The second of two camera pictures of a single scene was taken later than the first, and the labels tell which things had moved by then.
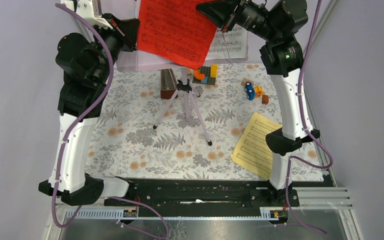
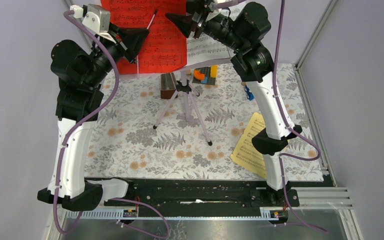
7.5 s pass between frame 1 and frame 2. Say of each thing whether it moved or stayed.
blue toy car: stayed
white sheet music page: moved
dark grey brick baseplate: stayed
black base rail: stayed
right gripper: moved
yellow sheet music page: stayed
